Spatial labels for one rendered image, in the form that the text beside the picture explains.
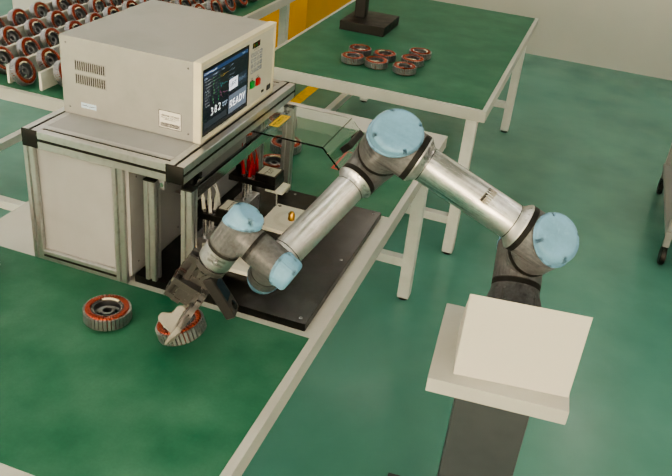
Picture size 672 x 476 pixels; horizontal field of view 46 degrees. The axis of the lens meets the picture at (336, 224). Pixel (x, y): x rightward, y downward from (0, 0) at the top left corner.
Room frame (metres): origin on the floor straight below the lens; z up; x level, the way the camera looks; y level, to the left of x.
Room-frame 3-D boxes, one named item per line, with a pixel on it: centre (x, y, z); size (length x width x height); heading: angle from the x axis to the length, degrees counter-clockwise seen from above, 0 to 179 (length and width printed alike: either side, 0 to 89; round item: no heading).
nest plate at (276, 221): (2.03, 0.13, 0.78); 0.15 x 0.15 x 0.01; 73
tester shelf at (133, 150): (2.01, 0.47, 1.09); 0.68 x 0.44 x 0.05; 163
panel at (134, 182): (1.99, 0.41, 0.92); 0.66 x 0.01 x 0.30; 163
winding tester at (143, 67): (2.02, 0.47, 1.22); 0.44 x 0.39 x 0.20; 163
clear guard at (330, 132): (2.08, 0.12, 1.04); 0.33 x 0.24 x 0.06; 73
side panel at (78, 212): (1.72, 0.64, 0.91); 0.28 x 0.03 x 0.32; 73
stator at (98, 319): (1.51, 0.52, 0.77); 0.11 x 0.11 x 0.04
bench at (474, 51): (4.25, -0.32, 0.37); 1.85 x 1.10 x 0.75; 163
